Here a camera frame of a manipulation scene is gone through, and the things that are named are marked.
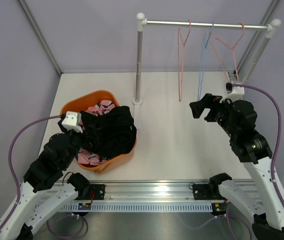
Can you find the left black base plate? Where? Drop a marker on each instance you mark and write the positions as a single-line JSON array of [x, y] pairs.
[[97, 192]]

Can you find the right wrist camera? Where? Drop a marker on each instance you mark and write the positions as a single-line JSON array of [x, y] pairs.
[[235, 91]]

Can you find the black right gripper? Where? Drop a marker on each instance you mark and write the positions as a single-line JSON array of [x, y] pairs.
[[209, 101]]

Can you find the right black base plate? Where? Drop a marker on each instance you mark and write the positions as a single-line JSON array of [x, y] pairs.
[[206, 191]]

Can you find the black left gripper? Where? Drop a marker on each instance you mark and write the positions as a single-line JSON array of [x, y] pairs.
[[95, 140]]

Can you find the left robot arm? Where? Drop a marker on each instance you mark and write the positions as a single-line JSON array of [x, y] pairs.
[[23, 219]]

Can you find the blue hanger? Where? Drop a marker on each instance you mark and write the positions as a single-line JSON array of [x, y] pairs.
[[204, 47]]

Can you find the white slotted cable duct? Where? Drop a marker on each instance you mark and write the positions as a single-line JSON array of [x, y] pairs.
[[139, 207]]

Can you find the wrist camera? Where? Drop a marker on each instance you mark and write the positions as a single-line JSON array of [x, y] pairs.
[[72, 121], [235, 91]]

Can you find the pink patterned shorts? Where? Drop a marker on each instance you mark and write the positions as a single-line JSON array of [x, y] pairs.
[[85, 157]]

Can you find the black shorts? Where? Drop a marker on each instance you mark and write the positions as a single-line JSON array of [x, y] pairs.
[[118, 133]]

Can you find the orange plastic basket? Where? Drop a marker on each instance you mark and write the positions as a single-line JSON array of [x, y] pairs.
[[81, 104]]

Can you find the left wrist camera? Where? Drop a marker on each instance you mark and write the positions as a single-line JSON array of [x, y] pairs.
[[72, 121]]

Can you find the aluminium mounting rail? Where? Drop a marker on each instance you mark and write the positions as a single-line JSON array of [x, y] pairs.
[[131, 192]]

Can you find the pink hanger of black shorts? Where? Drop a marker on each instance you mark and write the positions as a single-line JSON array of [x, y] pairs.
[[181, 53]]

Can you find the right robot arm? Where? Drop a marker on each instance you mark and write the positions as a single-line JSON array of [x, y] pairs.
[[237, 118]]

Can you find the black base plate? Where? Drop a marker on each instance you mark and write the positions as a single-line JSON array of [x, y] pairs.
[[206, 191], [97, 192]]

